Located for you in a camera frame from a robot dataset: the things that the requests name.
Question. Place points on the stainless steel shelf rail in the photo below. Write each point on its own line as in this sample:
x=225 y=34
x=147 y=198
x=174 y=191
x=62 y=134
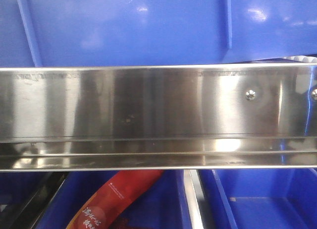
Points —
x=226 y=116

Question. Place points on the red snack packet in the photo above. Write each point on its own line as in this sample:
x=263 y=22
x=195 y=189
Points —
x=112 y=198

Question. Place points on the black shelf rail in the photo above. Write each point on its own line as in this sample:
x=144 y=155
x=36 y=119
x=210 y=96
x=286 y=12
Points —
x=25 y=215

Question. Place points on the large blue plastic bin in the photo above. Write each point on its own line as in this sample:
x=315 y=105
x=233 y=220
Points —
x=38 y=33

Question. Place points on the blue bin lower left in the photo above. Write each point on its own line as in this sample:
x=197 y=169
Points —
x=163 y=206

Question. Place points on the steel divider rail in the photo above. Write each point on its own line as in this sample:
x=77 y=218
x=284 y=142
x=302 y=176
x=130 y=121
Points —
x=200 y=215

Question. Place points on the blue bin lower right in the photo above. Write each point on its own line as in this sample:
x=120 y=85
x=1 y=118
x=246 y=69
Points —
x=261 y=198

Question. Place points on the white roller track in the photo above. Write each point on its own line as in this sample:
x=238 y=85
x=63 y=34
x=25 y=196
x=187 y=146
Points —
x=305 y=59

